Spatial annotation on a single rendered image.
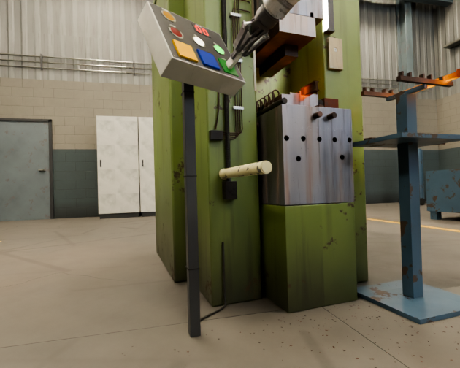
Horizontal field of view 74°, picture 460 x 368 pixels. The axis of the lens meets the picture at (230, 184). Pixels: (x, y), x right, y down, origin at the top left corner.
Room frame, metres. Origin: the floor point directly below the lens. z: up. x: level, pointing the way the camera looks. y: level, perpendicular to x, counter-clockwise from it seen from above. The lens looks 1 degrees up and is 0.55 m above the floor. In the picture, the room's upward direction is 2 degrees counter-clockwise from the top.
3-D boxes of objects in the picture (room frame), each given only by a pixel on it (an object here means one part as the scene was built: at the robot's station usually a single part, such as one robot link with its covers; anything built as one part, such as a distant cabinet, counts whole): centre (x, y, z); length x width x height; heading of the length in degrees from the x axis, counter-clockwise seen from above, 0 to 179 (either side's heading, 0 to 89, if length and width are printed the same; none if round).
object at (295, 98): (1.63, -0.27, 0.96); 0.42 x 0.20 x 0.09; 20
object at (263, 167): (1.23, -0.05, 0.62); 0.44 x 0.05 x 0.05; 20
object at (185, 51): (1.00, 0.14, 1.01); 0.07 x 0.05 x 0.07; 135
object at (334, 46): (1.66, -0.59, 1.27); 0.09 x 0.02 x 0.17; 110
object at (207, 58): (1.07, 0.07, 1.01); 0.07 x 0.05 x 0.07; 135
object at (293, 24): (1.63, -0.27, 1.32); 0.42 x 0.20 x 0.10; 20
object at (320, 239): (1.65, -0.32, 0.23); 0.56 x 0.38 x 0.47; 20
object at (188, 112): (1.16, 0.15, 0.54); 0.04 x 0.04 x 1.08; 20
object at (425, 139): (1.44, -0.85, 0.75); 0.40 x 0.30 x 0.02; 109
